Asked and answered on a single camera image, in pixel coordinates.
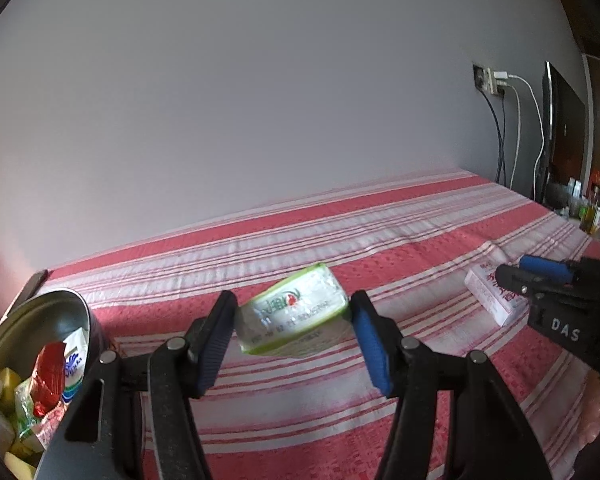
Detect white red snack pack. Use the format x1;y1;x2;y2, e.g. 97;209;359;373
464;263;528;327

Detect red foil snack pack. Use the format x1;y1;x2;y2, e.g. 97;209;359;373
30;341;66;418

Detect small green tissue pack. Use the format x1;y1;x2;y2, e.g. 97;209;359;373
235;263;352;359

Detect bottles on desk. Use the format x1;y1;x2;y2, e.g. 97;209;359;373
545;170;600;241

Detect green aloe tissue pack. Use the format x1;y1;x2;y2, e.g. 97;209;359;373
14;377;62;453

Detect white blue pack in tin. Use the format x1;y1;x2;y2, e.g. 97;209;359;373
61;327;88;403

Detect white paper pack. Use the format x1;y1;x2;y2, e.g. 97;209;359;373
0;411;16;458

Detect red white striped bedspread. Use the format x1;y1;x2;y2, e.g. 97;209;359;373
46;169;600;479

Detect black monitor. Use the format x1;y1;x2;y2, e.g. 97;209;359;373
540;61;586;209

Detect round metal tin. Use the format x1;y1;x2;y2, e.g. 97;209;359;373
0;289;143;479

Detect black smartphone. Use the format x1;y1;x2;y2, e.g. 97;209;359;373
0;270;50;324

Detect black cable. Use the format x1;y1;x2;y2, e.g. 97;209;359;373
479;89;507;187

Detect white charger cable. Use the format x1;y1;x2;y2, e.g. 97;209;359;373
504;72;546;201

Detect wall power socket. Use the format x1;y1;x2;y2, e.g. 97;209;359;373
472;64;508;96

